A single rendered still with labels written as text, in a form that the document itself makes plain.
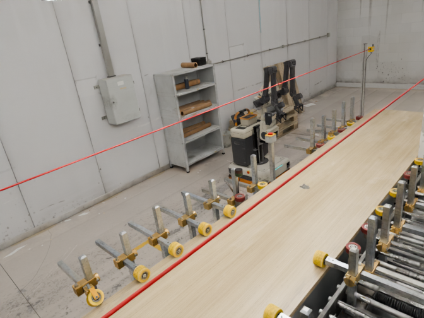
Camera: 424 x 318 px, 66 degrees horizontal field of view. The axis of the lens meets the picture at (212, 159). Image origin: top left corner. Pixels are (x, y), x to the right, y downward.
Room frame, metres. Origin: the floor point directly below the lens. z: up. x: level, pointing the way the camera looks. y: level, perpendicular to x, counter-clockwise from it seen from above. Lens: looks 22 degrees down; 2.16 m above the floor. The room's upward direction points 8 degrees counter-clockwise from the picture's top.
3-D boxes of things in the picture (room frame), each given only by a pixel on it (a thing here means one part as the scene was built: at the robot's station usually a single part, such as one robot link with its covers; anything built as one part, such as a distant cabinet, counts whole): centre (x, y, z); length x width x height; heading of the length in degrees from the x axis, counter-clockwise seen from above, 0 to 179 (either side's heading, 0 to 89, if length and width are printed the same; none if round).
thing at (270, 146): (2.66, -0.53, 0.93); 0.05 x 0.05 x 0.45; 44
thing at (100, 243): (1.63, 0.64, 0.95); 0.50 x 0.04 x 0.04; 44
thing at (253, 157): (2.48, -0.34, 0.89); 0.04 x 0.04 x 0.48; 44
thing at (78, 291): (1.43, 0.76, 0.95); 0.14 x 0.06 x 0.05; 134
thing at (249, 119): (4.36, -0.57, 0.87); 0.23 x 0.15 x 0.11; 134
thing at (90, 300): (1.33, 0.69, 0.93); 0.09 x 0.08 x 0.09; 44
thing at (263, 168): (4.27, -0.65, 0.16); 0.67 x 0.64 x 0.25; 44
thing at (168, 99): (5.26, 0.24, 0.78); 0.90 x 0.45 x 1.55; 134
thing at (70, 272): (1.51, 0.86, 0.95); 0.36 x 0.03 x 0.03; 44
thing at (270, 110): (4.06, -0.85, 0.99); 0.28 x 0.16 x 0.22; 134
